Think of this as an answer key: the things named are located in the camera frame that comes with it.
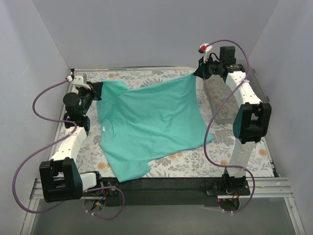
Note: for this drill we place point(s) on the teal t shirt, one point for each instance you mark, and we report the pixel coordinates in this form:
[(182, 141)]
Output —
[(141, 125)]

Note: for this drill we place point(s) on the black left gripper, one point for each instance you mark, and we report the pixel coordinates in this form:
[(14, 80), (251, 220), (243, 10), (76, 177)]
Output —
[(93, 90)]

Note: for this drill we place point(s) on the aluminium frame rail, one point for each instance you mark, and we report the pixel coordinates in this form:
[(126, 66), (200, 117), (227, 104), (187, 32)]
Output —
[(265, 187)]

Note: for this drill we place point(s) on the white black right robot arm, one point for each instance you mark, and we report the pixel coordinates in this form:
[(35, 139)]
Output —
[(249, 126)]

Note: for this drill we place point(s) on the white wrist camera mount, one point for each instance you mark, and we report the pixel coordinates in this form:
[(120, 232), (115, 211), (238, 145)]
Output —
[(79, 80), (205, 50)]

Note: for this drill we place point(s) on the clear plastic bin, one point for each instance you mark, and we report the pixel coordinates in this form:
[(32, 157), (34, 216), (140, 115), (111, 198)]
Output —
[(216, 91)]

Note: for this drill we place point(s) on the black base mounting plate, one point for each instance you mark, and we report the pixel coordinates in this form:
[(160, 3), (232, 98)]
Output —
[(176, 191)]

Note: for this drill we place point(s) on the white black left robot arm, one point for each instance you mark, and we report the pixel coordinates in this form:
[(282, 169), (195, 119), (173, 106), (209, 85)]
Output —
[(60, 177)]

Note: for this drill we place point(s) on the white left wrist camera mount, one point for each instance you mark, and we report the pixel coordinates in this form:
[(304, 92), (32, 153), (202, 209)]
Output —
[(79, 80)]

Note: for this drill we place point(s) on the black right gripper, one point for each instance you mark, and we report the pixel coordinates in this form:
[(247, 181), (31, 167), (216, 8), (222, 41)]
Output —
[(203, 69)]

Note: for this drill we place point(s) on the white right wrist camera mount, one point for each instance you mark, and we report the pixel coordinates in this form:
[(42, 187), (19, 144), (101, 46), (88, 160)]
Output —
[(205, 50)]

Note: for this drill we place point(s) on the floral patterned table mat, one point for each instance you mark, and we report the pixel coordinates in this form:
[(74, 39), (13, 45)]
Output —
[(189, 163)]

